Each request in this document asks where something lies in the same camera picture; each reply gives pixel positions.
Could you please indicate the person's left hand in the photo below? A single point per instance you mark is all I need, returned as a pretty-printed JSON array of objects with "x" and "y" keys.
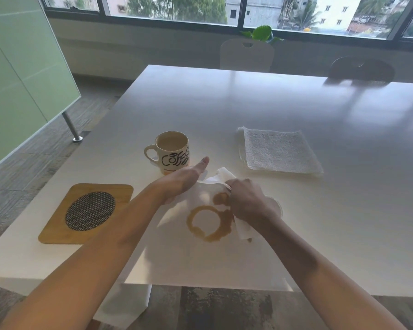
[{"x": 179, "y": 182}]

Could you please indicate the person's right hand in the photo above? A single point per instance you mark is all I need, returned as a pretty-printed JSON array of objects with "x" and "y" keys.
[{"x": 253, "y": 206}]

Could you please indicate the person's right fingers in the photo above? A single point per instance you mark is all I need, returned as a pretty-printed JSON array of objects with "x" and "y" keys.
[{"x": 237, "y": 188}]

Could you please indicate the person's left fingers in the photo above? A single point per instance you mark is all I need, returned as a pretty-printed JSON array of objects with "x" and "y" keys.
[{"x": 200, "y": 163}]

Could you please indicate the white paper towel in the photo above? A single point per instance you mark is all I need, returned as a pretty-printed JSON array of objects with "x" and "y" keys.
[{"x": 215, "y": 178}]

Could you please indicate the person's left forearm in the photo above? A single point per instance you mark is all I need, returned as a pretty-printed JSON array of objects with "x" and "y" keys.
[{"x": 99, "y": 257}]

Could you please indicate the person's right forearm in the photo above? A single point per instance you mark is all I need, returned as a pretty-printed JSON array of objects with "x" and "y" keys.
[{"x": 316, "y": 278}]

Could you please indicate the cream printed coffee mug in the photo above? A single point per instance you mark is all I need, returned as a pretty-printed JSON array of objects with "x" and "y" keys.
[{"x": 170, "y": 152}]

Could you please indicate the stack of white paper napkins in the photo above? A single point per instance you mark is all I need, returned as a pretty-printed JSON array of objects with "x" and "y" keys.
[{"x": 278, "y": 151}]

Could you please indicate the white chair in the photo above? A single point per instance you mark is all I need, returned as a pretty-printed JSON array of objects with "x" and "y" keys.
[{"x": 246, "y": 58}]

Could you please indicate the bamboo trivet with mesh centre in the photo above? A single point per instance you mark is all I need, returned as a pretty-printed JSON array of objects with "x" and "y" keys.
[{"x": 89, "y": 211}]

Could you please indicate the metal partition leg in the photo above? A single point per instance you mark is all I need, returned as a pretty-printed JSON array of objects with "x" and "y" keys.
[{"x": 70, "y": 127}]

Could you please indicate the green leafy plant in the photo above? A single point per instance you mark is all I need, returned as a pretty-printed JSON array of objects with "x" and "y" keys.
[{"x": 262, "y": 32}]

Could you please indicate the white table leg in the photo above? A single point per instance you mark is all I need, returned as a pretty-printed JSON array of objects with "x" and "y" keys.
[{"x": 127, "y": 305}]

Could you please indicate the dark chair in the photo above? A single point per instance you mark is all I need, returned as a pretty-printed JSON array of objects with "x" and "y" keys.
[{"x": 361, "y": 70}]

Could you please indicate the green glass partition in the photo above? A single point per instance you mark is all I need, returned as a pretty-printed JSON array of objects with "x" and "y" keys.
[{"x": 24, "y": 82}]

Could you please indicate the dark window frame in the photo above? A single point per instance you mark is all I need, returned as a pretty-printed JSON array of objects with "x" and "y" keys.
[{"x": 237, "y": 11}]

